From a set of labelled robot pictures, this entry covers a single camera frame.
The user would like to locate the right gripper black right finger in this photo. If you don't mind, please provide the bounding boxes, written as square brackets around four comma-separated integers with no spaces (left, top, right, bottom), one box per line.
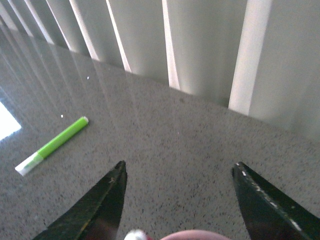
[231,162,320,240]

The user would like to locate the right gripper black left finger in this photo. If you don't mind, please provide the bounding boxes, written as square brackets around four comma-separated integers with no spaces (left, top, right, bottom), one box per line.
[35,161,127,240]

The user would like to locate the pink highlighter pen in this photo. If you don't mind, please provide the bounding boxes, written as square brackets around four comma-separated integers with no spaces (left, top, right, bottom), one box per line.
[124,229,151,240]

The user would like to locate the pink mesh cup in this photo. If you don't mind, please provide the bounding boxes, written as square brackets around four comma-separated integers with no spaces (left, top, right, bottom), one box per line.
[161,229,230,240]

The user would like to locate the green highlighter pen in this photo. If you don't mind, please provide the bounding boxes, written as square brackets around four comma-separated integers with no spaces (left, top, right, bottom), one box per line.
[14,116,89,176]

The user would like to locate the white pleated curtain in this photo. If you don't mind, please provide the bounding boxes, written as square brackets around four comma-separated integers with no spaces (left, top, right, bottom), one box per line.
[0,0,320,140]

